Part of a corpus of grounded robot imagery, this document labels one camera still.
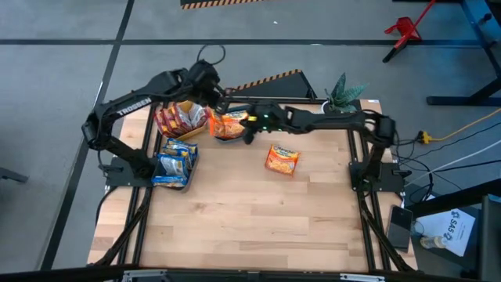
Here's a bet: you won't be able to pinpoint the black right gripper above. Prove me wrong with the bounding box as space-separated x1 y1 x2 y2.
239 100 294 146

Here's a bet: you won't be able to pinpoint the orange Maruchan ramen packet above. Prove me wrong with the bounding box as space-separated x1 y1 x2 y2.
265 143 301 176
208 111 225 138
218 110 251 141

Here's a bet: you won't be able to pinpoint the red Maruchan ramen packet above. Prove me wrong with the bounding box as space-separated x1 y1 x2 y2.
164 104 183 135
187 102 210 129
154 106 172 137
174 101 196 133

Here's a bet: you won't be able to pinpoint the yellow plastic bin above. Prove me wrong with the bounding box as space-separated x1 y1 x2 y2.
158 99 211 142

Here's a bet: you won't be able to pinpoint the black hazard-striped ramp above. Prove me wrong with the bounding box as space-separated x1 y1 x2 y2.
179 0 267 11
226 69 318 99

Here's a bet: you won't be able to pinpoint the dark grey translucent bin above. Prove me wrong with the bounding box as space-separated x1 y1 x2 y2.
150 137 200 193

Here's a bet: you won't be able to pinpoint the potted plant white pot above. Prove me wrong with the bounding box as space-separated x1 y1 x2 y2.
323 73 369 114

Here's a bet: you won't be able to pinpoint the black smartphone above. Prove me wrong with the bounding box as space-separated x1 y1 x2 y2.
386 204 414 253

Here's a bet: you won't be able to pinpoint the red metal stand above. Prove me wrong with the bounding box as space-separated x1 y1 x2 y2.
382 0 438 63

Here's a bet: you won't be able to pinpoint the black side desk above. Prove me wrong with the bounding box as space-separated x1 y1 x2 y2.
406 179 501 282

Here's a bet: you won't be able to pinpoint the clear plastic bottle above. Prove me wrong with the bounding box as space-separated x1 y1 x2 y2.
419 236 447 250

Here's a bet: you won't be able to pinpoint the grey furniture leg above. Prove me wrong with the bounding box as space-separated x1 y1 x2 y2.
0 167 29 184

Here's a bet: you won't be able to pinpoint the white paper sheet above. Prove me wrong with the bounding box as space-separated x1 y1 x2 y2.
414 207 477 258

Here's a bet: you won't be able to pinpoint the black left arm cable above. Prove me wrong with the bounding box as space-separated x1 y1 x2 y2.
195 43 227 68

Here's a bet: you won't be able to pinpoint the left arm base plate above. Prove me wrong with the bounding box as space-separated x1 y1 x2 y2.
104 156 154 187

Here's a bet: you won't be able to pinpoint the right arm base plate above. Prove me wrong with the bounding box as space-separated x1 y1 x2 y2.
349 162 408 193

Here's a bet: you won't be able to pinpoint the yellow extension cord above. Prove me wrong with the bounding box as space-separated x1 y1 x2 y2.
416 108 501 144

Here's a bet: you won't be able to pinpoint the silver metal bracket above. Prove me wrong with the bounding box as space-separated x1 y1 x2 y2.
123 269 168 282
339 273 387 282

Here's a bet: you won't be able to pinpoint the black desk frame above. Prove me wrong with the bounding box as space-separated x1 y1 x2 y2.
425 0 501 107

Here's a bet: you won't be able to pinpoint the black floor cable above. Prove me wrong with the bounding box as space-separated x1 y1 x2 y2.
387 121 501 157

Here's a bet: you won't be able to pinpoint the white floor cable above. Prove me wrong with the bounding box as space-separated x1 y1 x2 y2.
406 139 501 185

